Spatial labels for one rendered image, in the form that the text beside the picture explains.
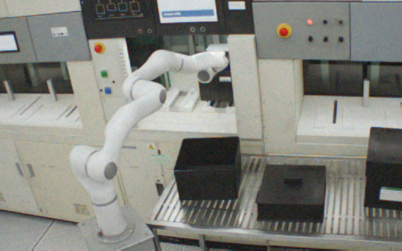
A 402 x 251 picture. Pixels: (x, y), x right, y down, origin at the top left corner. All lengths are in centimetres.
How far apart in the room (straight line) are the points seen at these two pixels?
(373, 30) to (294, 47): 38
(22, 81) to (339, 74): 219
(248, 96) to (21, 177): 178
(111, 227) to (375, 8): 149
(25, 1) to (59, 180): 122
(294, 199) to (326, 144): 51
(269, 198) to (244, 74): 60
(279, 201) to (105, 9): 125
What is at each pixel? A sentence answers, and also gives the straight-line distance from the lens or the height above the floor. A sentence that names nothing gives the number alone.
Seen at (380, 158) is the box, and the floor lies 101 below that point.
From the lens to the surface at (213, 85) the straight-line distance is 263.
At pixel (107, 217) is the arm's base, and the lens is 207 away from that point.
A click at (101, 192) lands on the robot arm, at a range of 201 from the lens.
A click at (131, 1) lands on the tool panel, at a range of 237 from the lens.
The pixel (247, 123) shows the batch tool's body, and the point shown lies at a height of 96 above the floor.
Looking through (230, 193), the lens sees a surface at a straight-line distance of 221.
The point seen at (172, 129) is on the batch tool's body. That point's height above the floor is 87.
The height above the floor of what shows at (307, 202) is 86.
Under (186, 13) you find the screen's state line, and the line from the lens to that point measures 229.
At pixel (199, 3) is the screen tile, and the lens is 226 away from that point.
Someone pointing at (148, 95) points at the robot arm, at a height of 130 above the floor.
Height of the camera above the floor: 216
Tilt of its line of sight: 28 degrees down
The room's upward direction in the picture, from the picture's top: 8 degrees counter-clockwise
